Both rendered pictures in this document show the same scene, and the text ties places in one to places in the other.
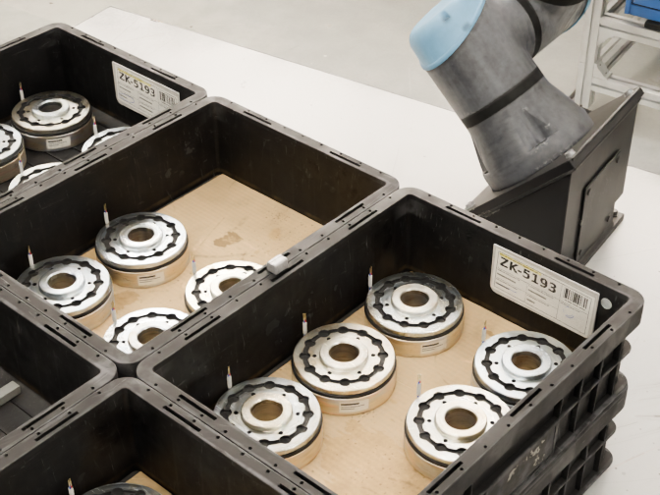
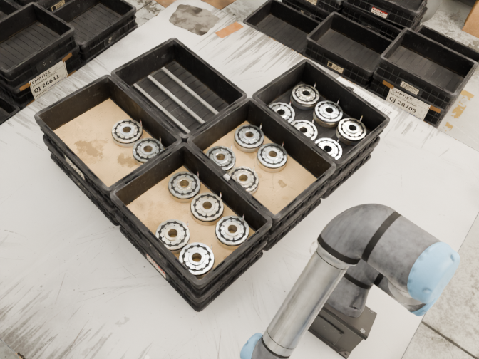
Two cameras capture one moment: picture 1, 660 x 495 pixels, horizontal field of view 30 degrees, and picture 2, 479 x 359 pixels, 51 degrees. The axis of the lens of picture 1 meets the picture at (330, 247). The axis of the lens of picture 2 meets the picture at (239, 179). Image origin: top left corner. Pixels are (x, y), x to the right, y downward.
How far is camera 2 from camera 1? 135 cm
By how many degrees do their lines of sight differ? 59
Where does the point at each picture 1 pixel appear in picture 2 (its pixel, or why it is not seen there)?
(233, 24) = not seen: outside the picture
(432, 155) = not seen: hidden behind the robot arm
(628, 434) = (212, 323)
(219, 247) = (277, 181)
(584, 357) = (170, 257)
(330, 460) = (172, 204)
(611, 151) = (336, 326)
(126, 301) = (250, 155)
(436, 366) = (209, 238)
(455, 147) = not seen: hidden behind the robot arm
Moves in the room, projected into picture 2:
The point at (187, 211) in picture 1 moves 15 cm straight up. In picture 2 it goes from (299, 172) to (307, 145)
